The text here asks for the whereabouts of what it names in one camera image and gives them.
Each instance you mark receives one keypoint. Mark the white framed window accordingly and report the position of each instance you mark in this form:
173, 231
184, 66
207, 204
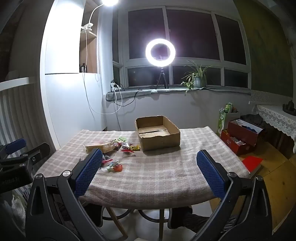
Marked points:
192, 34

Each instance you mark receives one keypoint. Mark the black tripod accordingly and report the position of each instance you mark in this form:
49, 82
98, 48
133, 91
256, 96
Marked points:
161, 80

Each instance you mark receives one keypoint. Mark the white plastic bag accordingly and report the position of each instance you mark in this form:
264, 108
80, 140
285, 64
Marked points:
13, 208

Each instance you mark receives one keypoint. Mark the plaid tablecloth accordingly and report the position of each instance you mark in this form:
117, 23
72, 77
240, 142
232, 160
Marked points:
161, 171

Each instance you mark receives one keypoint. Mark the dark snack packet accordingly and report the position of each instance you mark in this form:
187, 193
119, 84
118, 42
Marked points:
106, 157

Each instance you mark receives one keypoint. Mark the red flat book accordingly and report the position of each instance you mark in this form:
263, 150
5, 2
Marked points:
252, 163

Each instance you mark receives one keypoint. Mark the wooden wall shelf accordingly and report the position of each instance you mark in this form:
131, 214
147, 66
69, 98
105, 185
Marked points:
91, 53

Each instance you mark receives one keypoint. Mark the white slatted railing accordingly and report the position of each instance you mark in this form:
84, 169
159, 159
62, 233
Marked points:
16, 104

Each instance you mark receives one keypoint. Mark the dark bottle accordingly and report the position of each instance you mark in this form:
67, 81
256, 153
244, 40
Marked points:
82, 68

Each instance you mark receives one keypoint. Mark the white clip lamp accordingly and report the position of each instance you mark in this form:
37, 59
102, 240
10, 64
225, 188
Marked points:
91, 14

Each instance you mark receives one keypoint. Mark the white power strip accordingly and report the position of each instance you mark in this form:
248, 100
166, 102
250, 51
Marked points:
115, 86

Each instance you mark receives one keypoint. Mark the brown chocolate bar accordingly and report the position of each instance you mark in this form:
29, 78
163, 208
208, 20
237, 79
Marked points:
124, 146

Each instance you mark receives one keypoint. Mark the yellow snack packet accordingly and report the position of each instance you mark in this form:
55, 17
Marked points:
135, 147

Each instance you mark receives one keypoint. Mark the red cardboard box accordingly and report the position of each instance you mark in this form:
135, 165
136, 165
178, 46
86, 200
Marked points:
240, 136

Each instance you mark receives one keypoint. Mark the clear packet with red snack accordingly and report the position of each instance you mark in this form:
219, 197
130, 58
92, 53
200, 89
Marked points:
113, 166

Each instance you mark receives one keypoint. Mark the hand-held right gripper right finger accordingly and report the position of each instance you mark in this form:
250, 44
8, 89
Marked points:
211, 178

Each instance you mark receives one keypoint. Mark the wooden table leg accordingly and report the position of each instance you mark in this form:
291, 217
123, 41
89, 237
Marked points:
118, 222

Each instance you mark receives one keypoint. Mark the potted spider plant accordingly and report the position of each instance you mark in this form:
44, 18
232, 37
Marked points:
196, 77

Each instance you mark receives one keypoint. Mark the grey windowsill cloth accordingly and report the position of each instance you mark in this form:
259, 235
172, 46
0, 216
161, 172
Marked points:
175, 92

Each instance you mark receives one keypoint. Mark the green snack packet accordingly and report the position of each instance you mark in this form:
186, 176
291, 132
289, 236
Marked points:
119, 139

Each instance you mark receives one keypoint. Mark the pink packaged cake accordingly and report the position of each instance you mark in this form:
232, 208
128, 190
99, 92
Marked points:
99, 146

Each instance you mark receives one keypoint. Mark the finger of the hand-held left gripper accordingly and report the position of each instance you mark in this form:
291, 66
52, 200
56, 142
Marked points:
37, 151
15, 144

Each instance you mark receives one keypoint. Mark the white lace cloth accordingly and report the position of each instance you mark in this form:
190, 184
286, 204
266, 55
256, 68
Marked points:
277, 117

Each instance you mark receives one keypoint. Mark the green paper bag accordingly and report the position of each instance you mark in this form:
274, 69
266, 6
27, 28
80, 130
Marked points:
222, 119

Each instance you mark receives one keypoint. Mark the black chair base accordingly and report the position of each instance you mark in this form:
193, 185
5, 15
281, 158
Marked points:
150, 215

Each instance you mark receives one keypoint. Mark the dark ornament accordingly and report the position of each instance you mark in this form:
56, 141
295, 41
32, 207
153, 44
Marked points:
288, 107

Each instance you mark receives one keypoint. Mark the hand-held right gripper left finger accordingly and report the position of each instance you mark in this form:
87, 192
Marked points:
89, 172

